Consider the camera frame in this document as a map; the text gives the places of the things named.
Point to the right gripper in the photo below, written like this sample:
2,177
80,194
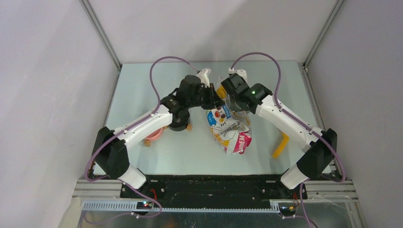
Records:
231,97

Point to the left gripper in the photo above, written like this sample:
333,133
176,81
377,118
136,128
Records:
214,99

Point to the cat food bag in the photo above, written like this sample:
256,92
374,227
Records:
231,129

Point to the yellow plastic scoop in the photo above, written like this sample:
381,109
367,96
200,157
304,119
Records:
283,143

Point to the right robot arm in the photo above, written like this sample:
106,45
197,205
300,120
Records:
317,145

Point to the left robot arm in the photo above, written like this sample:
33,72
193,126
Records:
111,148

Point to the black pet bowl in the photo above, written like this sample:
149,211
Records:
180,122

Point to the pink cat bowl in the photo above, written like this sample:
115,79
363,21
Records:
155,135

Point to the wooden bowl stand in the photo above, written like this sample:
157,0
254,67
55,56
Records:
187,127

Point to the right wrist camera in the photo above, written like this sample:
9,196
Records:
241,72

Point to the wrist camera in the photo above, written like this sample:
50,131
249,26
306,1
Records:
203,75
241,72

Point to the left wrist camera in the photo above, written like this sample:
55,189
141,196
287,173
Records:
203,75

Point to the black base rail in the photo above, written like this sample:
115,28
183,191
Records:
258,191

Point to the aluminium frame rail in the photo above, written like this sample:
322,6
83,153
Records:
113,195

